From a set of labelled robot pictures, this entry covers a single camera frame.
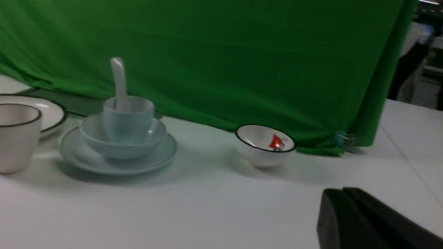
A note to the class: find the blue binder clip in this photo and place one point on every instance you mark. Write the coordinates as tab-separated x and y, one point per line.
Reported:
341	138

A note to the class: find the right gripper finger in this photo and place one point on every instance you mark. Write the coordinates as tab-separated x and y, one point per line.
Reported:
350	218

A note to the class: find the pale blue plate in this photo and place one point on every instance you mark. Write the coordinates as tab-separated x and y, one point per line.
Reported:
75	151

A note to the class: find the pale blue spoon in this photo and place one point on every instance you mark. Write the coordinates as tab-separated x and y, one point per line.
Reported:
121	98

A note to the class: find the white cup with black rim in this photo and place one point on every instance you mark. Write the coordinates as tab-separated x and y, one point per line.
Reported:
19	134

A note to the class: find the green backdrop cloth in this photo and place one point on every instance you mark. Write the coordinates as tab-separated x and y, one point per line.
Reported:
310	68

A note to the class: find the pale blue bowl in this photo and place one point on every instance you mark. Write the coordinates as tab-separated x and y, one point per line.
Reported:
92	130

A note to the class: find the white bowl with red flag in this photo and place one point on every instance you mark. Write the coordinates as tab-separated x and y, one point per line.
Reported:
263	146

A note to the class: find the white plate with cartoon figures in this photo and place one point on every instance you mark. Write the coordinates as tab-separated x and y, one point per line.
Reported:
54	114

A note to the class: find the pale blue cup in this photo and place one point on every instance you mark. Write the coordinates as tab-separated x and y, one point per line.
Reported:
128	128

